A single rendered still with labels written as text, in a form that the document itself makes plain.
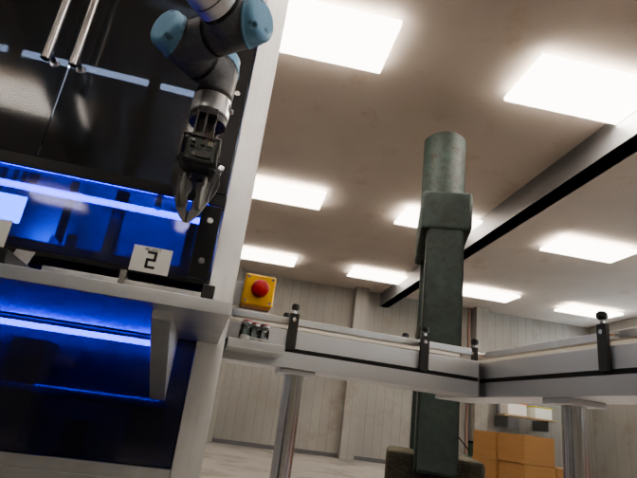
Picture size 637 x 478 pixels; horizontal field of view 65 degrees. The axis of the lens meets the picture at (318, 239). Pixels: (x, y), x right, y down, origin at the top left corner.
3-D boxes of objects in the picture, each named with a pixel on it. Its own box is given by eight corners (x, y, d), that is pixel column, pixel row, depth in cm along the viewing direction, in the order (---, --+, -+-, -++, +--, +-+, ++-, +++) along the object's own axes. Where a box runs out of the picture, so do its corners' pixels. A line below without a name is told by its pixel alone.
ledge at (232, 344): (223, 351, 124) (224, 343, 124) (274, 359, 126) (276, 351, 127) (227, 345, 111) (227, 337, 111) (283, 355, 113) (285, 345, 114)
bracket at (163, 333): (150, 398, 104) (164, 336, 108) (164, 400, 104) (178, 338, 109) (131, 397, 72) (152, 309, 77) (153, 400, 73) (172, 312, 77)
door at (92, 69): (38, 158, 115) (106, -35, 134) (226, 197, 123) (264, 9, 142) (37, 157, 114) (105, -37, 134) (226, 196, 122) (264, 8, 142)
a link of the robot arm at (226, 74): (193, 45, 101) (220, 71, 108) (182, 91, 97) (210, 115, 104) (224, 35, 97) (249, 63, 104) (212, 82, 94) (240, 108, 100)
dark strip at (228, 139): (187, 277, 114) (247, 4, 141) (208, 280, 115) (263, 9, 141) (187, 275, 113) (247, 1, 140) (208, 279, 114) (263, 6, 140)
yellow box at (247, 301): (238, 307, 120) (244, 279, 123) (267, 313, 122) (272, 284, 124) (241, 302, 113) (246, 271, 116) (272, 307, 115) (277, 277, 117)
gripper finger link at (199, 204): (184, 213, 88) (195, 167, 91) (185, 225, 93) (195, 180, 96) (202, 217, 88) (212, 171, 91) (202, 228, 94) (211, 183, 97)
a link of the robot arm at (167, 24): (197, -6, 86) (236, 38, 95) (152, 12, 92) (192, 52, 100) (188, 31, 83) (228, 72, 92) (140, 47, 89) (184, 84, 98)
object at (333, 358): (220, 357, 118) (232, 292, 124) (217, 361, 133) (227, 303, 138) (482, 396, 131) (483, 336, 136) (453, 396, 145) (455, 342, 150)
